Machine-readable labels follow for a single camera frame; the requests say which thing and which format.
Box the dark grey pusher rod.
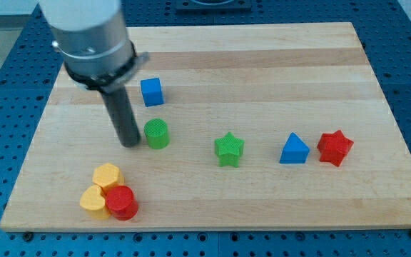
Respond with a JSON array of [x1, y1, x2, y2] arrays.
[[101, 87, 141, 148]]

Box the green cylinder block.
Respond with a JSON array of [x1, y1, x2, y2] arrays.
[[143, 118, 170, 149]]

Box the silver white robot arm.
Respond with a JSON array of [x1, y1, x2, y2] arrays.
[[39, 0, 149, 148]]

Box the green star block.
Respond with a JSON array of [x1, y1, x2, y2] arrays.
[[214, 132, 245, 167]]

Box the red star block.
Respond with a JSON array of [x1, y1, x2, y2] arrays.
[[317, 130, 354, 167]]

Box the blue cube block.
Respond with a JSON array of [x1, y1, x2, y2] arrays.
[[141, 78, 164, 107]]

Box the yellow hexagon block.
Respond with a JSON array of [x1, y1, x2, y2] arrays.
[[92, 163, 125, 193]]

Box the red cylinder block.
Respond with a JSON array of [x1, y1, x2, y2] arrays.
[[106, 186, 138, 221]]

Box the yellow heart block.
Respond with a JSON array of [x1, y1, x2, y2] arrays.
[[79, 185, 111, 220]]

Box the black mounting plate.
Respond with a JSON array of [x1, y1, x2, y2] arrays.
[[175, 0, 252, 13]]

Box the wooden board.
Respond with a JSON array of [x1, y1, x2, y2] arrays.
[[0, 22, 411, 232]]

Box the blue triangle block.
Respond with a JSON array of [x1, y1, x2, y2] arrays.
[[279, 132, 310, 164]]

